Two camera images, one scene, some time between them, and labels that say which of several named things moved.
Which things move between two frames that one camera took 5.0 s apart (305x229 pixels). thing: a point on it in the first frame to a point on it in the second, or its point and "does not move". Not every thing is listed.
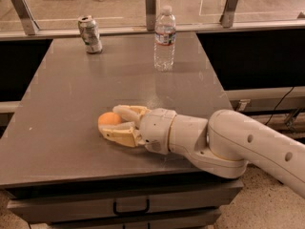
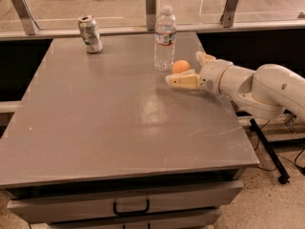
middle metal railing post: (150, 6) does not move
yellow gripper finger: (121, 133) to (187, 79)
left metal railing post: (27, 17) does not move
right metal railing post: (228, 17) does not move
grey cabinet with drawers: (58, 170) does not move
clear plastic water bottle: (165, 34) does not move
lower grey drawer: (198, 221) does not move
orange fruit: (109, 118) to (180, 66)
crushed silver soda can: (91, 34) does not move
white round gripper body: (157, 128) to (213, 75)
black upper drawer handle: (132, 213) does not move
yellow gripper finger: (131, 113) to (203, 57)
